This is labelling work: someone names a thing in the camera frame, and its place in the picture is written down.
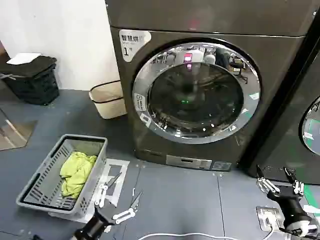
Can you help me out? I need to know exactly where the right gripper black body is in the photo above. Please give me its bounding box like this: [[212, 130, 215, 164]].
[[267, 186, 311, 227]]

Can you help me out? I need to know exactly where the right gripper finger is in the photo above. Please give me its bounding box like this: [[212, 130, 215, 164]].
[[283, 167, 305, 196], [256, 164, 281, 195]]

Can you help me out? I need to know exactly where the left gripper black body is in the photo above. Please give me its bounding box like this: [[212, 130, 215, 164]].
[[83, 206, 115, 240]]

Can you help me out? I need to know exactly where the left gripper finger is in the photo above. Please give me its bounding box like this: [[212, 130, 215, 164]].
[[112, 191, 144, 224], [94, 172, 123, 208]]

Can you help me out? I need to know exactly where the silver floor socket plate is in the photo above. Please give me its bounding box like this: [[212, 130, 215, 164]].
[[256, 205, 287, 232]]

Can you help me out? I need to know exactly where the yellow-green cloth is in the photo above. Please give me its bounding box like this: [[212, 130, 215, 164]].
[[59, 151, 98, 200]]

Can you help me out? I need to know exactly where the dark grey dryer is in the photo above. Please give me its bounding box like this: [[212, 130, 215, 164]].
[[246, 22, 320, 186]]

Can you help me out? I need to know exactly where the grey plastic laundry basket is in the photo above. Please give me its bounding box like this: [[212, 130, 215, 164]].
[[15, 134, 109, 222]]

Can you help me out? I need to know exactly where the round chrome-rimmed dryer door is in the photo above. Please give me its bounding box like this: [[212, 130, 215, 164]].
[[301, 96, 320, 156]]

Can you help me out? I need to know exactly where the beige fabric storage bag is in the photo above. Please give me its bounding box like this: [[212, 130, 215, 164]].
[[88, 80, 128, 120]]

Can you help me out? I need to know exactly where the brown flat board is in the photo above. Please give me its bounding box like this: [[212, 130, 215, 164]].
[[0, 107, 38, 151]]

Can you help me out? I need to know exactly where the round glass dryer door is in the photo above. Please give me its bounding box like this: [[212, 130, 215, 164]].
[[131, 41, 262, 145]]

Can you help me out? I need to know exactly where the black plastic crate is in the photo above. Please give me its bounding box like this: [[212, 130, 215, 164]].
[[0, 56, 61, 106]]

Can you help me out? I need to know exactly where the black folded cloth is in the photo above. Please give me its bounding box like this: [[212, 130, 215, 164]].
[[0, 56, 57, 77]]

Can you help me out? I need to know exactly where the white paper sheet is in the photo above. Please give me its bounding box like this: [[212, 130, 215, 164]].
[[6, 52, 42, 65]]

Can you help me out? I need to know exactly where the grey front-load dryer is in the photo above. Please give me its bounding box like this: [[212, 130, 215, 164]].
[[104, 0, 320, 173]]

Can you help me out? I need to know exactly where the white cable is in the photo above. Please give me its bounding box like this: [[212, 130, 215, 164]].
[[136, 223, 276, 240]]

